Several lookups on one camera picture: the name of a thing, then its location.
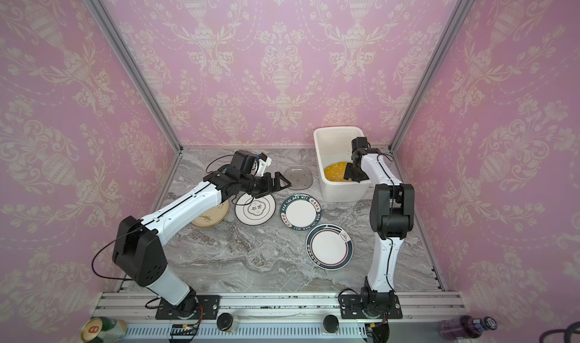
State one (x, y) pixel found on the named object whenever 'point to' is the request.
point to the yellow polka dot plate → (335, 171)
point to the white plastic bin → (334, 150)
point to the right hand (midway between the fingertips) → (356, 176)
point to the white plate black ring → (255, 211)
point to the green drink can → (103, 329)
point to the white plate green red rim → (329, 246)
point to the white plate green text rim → (300, 211)
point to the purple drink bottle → (466, 326)
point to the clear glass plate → (299, 178)
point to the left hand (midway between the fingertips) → (284, 188)
